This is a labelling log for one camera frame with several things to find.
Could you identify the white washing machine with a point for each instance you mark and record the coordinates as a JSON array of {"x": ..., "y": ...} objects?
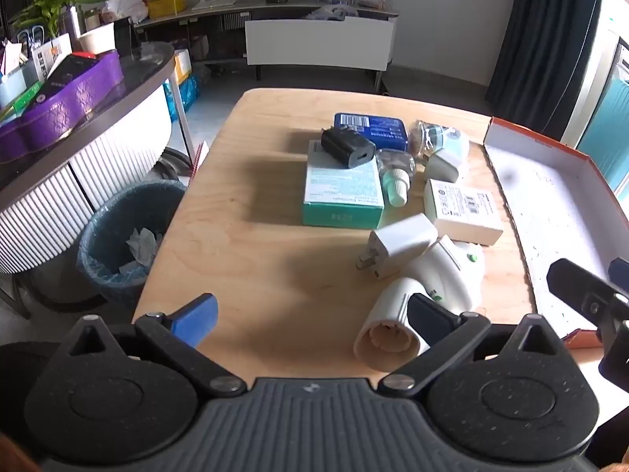
[{"x": 597, "y": 73}]

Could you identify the white plug-in heater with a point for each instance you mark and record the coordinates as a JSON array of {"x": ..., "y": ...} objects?
[
  {"x": 452, "y": 275},
  {"x": 388, "y": 314}
]

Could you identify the long curved console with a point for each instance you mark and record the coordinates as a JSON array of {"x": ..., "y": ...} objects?
[{"x": 216, "y": 22}]

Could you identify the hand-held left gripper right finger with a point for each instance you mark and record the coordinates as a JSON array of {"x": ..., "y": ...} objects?
[{"x": 430, "y": 317}]

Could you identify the teal suitcase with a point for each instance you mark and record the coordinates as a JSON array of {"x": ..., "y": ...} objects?
[{"x": 609, "y": 128}]

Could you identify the cardboard box with yellow tape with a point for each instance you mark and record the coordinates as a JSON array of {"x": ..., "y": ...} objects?
[{"x": 182, "y": 66}]

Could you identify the white charger adapter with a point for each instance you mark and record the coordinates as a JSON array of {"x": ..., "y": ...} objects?
[{"x": 400, "y": 243}]

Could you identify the white plastic bag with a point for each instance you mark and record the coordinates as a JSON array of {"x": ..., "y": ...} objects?
[{"x": 125, "y": 5}]

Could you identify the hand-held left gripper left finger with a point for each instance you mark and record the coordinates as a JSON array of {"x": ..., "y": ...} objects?
[{"x": 196, "y": 322}]

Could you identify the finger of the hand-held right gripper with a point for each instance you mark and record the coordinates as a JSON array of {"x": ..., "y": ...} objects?
[
  {"x": 620, "y": 271},
  {"x": 570, "y": 280}
]

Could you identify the black charger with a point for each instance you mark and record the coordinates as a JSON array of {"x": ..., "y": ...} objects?
[{"x": 346, "y": 146}]

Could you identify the blue plastic bag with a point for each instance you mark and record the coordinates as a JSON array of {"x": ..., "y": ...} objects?
[{"x": 184, "y": 98}]

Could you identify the round counter with ribbed base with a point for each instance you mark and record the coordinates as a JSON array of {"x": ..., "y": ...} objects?
[{"x": 98, "y": 167}]

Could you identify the small white boxes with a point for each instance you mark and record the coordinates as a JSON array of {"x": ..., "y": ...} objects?
[{"x": 354, "y": 0}]

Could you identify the black flat box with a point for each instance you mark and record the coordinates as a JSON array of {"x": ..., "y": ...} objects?
[{"x": 69, "y": 73}]

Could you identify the teal box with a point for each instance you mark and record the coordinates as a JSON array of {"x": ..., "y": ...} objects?
[{"x": 339, "y": 191}]

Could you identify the green leafy plant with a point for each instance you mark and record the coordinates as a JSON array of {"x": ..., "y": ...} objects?
[{"x": 54, "y": 0}]

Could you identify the orange cardboard box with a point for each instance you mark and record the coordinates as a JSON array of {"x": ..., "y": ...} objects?
[{"x": 555, "y": 196}]

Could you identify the clear bottle with green cap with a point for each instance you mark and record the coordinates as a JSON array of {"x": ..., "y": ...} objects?
[{"x": 395, "y": 184}]

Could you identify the white box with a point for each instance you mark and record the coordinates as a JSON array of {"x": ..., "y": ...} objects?
[{"x": 462, "y": 206}]

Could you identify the white paper cup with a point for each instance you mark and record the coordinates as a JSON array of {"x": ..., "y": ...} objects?
[{"x": 97, "y": 39}]

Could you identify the light blue bottle in plastic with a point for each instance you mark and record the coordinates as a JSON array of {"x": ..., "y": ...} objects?
[{"x": 444, "y": 140}]

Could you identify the crumpled tissue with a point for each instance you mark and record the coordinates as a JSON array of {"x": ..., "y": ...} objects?
[{"x": 142, "y": 246}]

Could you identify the white curved cabinet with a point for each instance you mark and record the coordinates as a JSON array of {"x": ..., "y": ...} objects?
[{"x": 319, "y": 42}]

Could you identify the dark curtain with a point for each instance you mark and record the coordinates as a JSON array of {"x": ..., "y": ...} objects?
[{"x": 540, "y": 34}]

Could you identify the silver bottle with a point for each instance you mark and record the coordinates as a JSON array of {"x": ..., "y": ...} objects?
[{"x": 73, "y": 27}]

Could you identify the trash bin with blue bag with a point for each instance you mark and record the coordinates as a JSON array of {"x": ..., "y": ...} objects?
[{"x": 105, "y": 255}]

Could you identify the purple box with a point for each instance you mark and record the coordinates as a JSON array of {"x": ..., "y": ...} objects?
[{"x": 64, "y": 113}]

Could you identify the scissors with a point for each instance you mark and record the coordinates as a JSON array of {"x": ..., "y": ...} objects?
[{"x": 30, "y": 37}]

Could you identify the blue rectangular box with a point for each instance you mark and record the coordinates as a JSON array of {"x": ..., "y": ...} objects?
[{"x": 378, "y": 130}]

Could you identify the light blue container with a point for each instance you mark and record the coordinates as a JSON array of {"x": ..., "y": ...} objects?
[{"x": 17, "y": 83}]

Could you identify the dark round object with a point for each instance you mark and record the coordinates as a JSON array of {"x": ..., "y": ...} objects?
[{"x": 172, "y": 162}]

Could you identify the white leaflet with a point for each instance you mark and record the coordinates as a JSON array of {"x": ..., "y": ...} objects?
[{"x": 51, "y": 54}]

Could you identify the black upright box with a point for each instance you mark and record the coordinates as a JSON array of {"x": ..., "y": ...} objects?
[{"x": 127, "y": 37}]

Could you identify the bluish plastic bag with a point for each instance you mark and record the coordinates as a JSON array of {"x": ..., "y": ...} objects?
[{"x": 331, "y": 12}]

